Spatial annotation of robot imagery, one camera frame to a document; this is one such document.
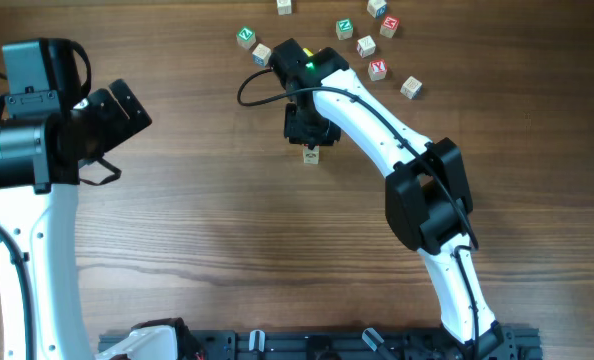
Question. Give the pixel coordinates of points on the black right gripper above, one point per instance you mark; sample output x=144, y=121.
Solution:
x=311, y=132

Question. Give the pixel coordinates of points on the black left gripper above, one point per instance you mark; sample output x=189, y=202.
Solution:
x=105, y=118

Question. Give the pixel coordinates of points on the yellow soccer ball block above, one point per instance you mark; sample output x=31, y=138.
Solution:
x=311, y=156

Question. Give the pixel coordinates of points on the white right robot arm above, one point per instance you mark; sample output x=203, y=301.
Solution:
x=427, y=195

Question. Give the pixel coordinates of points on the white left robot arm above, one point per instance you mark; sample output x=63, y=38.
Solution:
x=52, y=123

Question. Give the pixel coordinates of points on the yellow top wooden block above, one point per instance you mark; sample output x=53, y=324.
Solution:
x=308, y=51

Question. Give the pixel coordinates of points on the blue sided wooden block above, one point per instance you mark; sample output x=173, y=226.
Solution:
x=261, y=55

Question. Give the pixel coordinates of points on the red Y letter block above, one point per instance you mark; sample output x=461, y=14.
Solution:
x=377, y=70

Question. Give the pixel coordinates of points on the white red sided block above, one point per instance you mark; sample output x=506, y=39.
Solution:
x=366, y=46

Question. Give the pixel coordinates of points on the green Z letter block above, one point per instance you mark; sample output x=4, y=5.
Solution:
x=246, y=37

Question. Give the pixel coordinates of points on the green N letter block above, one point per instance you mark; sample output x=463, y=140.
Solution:
x=344, y=29

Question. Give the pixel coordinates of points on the blue X letter block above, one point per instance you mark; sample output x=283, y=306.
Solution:
x=411, y=87

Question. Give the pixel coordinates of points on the plain wooden block far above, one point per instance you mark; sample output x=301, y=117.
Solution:
x=284, y=7

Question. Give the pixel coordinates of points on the red M letter block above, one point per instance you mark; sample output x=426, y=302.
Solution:
x=389, y=26

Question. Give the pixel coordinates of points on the blue sided far block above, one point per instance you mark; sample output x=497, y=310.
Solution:
x=377, y=8

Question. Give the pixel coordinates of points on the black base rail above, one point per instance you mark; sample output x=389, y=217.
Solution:
x=500, y=343

